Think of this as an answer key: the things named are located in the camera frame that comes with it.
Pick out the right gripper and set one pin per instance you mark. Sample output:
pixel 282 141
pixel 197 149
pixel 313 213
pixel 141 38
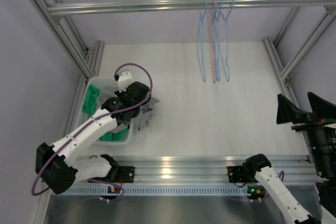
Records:
pixel 287 113

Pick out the light blue wire hanger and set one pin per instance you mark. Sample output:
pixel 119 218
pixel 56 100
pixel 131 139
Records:
pixel 200 41

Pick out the pink wire hanger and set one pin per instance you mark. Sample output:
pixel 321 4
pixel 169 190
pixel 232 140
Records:
pixel 210 24

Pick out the grey tank top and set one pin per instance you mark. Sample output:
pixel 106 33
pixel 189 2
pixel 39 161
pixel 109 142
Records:
pixel 106 92
pixel 142 119

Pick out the green tank top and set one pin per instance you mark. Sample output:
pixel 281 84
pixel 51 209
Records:
pixel 90 106

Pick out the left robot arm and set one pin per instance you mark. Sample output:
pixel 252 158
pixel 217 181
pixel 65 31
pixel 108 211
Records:
pixel 57 164

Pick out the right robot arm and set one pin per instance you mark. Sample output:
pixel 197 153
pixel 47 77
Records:
pixel 259 168

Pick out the white plastic basket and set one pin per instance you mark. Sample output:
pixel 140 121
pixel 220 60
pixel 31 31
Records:
pixel 81 118

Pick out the right aluminium frame strut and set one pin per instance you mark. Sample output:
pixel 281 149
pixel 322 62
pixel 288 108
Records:
pixel 303 52

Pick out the aluminium frame strut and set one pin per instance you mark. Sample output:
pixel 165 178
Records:
pixel 87 59
pixel 303 52

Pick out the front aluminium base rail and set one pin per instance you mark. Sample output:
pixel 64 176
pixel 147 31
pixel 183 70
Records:
pixel 210 170

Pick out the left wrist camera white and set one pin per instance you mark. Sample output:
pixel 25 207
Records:
pixel 124 79

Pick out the grey slotted cable duct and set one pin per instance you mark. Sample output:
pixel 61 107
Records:
pixel 146 190

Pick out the aluminium hanging rail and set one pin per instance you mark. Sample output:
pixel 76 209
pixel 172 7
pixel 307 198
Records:
pixel 170 5

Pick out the left aluminium frame strut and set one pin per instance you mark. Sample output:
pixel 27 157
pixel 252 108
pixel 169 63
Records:
pixel 87 59

